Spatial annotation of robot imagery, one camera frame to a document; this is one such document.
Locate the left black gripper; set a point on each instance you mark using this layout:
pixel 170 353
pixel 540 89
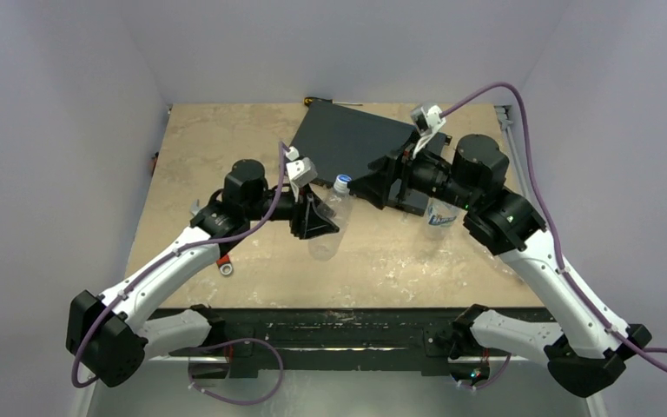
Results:
pixel 308 216

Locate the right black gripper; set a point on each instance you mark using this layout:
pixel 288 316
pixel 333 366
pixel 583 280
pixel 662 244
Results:
pixel 395 179

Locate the blue white bottle cap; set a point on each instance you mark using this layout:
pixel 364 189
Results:
pixel 341 183

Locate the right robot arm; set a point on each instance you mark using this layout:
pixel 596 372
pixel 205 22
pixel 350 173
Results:
pixel 585 345

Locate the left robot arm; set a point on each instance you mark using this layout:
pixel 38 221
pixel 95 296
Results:
pixel 111 334

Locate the black flat electronics box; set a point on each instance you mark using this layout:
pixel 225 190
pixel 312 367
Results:
pixel 341 140

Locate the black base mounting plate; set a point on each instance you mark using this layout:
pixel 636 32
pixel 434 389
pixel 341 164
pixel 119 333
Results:
pixel 417 340

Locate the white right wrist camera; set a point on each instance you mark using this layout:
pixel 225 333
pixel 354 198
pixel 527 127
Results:
pixel 428 121

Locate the red handled adjustable wrench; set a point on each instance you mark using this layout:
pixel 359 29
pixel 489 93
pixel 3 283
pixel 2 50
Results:
pixel 224 264

